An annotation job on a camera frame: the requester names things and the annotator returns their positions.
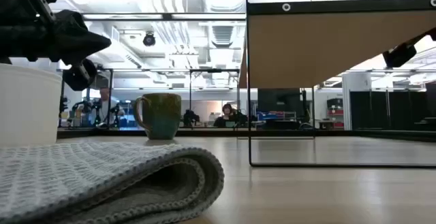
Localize grey waffle-weave folded cloth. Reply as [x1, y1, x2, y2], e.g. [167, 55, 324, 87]
[0, 141, 225, 224]

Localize white plastic cup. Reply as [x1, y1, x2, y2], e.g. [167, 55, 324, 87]
[0, 63, 63, 147]

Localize black ceiling spotlight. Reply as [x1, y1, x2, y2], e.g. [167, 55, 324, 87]
[142, 32, 157, 48]

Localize person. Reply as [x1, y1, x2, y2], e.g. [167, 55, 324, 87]
[89, 87, 125, 128]
[213, 103, 240, 129]

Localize black table edge rail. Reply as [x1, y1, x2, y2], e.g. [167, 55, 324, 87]
[56, 127, 436, 142]

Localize green glazed ceramic mug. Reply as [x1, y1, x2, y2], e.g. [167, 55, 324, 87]
[132, 93, 183, 141]

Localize black metal workstation frame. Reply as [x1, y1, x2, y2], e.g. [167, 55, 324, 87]
[59, 67, 114, 129]
[188, 68, 240, 129]

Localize black partition panels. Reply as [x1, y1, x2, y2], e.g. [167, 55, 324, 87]
[349, 90, 427, 131]

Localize black overhead frame beam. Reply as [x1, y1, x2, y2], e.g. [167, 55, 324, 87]
[81, 12, 247, 22]

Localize wooden shelf with black frame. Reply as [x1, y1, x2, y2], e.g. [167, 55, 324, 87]
[237, 0, 436, 169]

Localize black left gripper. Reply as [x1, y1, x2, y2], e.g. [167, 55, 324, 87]
[0, 0, 112, 91]

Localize red storage rack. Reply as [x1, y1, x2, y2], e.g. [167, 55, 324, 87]
[326, 97, 345, 129]

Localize blue storage bins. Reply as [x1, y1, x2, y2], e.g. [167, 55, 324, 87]
[256, 111, 297, 122]

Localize white room pillar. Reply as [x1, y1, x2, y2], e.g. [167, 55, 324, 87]
[341, 72, 373, 131]

